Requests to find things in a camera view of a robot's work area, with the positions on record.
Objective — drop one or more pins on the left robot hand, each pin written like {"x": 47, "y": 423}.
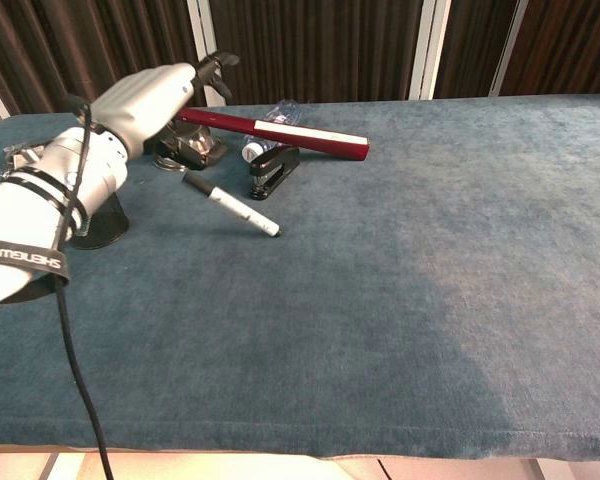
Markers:
{"x": 145, "y": 107}

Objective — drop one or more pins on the black and white marker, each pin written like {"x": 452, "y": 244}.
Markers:
{"x": 230, "y": 204}

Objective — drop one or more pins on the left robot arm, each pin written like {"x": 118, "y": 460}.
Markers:
{"x": 95, "y": 170}

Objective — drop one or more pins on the black mesh pen cup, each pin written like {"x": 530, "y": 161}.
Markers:
{"x": 107, "y": 220}

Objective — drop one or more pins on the metal bowl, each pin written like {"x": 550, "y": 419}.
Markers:
{"x": 190, "y": 145}

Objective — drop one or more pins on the dark brown pleated curtain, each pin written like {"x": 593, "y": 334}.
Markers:
{"x": 80, "y": 45}
{"x": 470, "y": 45}
{"x": 315, "y": 50}
{"x": 570, "y": 45}

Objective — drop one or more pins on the black socks in plastic bag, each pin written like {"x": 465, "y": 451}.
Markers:
{"x": 20, "y": 157}

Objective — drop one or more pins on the clear plastic bottle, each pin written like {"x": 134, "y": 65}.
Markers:
{"x": 286, "y": 112}

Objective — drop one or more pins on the black stapler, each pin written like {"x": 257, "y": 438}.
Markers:
{"x": 275, "y": 170}

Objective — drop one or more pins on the long red and white box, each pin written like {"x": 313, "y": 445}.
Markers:
{"x": 320, "y": 140}

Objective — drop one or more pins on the blue table cloth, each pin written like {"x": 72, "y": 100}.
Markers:
{"x": 380, "y": 300}

